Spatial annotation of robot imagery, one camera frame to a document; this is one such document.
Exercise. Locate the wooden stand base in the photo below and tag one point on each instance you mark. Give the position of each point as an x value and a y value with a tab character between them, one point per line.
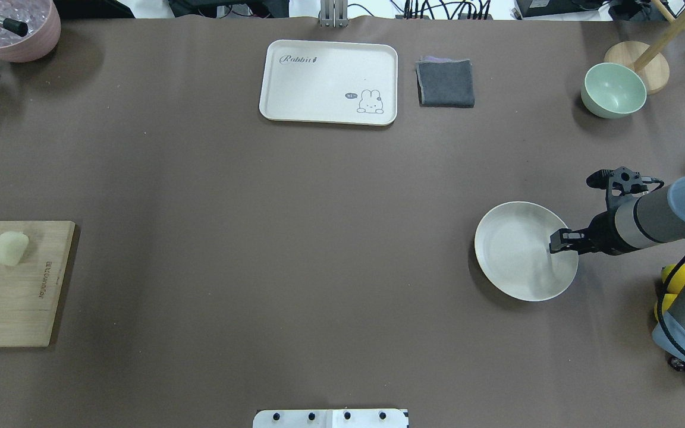
655	76

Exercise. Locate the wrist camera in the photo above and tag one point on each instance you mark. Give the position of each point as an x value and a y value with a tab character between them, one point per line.
622	185

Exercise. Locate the mint green bowl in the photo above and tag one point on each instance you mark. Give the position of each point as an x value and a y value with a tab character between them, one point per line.
611	91

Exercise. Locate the wooden stand pole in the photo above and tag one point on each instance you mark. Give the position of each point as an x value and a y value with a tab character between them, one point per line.
677	25

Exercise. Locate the pink ribbed bowl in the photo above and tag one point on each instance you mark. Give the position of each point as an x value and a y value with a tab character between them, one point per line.
43	30

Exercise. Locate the bamboo cutting board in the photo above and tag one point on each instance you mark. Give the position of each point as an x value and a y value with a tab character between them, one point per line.
30	290

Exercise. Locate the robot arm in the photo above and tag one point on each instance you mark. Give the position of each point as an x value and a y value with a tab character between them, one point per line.
641	212

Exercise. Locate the yellow lemon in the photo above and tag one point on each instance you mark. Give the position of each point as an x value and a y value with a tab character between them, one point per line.
677	282
666	300

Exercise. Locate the aluminium frame post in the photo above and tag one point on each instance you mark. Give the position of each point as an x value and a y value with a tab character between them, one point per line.
333	14

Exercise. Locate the cream rabbit tray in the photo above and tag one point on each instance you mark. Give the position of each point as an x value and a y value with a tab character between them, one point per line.
330	82

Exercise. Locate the dark grey folded cloth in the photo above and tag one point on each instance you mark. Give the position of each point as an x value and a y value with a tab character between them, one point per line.
445	83

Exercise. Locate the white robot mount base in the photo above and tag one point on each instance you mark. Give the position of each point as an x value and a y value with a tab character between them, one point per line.
345	417

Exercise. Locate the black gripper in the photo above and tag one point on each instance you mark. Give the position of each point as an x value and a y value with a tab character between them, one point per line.
602	233

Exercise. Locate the white round plate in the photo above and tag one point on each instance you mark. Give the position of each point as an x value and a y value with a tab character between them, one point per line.
511	244

